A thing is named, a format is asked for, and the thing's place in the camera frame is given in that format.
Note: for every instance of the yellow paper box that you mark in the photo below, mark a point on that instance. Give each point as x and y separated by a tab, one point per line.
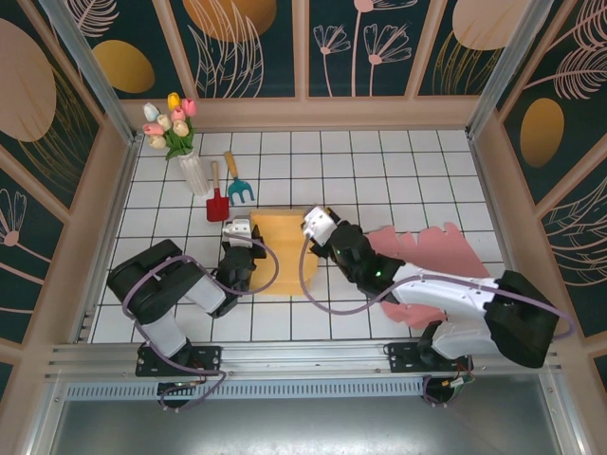
284	265

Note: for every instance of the pink paper box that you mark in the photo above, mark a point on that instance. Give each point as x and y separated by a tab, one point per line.
436	251

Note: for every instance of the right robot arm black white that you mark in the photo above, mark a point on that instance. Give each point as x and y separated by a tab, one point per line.
450	294

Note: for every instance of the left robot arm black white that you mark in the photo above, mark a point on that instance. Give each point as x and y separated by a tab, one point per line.
156	279

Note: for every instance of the white ribbed vase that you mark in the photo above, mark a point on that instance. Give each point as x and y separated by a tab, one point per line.
194	175

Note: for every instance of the artificial tulip bouquet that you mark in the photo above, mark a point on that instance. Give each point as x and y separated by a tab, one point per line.
173	128

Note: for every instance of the grey metal sheet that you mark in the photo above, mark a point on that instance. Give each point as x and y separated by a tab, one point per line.
303	429

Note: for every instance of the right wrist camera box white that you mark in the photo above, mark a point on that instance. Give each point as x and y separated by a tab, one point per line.
320	225

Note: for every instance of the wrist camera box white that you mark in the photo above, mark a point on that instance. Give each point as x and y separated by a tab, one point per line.
238	231
320	225

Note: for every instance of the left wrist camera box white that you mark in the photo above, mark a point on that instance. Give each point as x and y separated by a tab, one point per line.
238	231

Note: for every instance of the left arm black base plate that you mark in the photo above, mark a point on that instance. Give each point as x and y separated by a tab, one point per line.
208	362

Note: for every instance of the aluminium mounting rail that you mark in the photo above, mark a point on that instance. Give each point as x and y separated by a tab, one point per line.
308	355

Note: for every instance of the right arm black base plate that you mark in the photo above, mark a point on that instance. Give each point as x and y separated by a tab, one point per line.
403	358

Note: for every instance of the aluminium frame post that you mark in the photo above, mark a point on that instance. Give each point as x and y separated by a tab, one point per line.
90	61
507	66

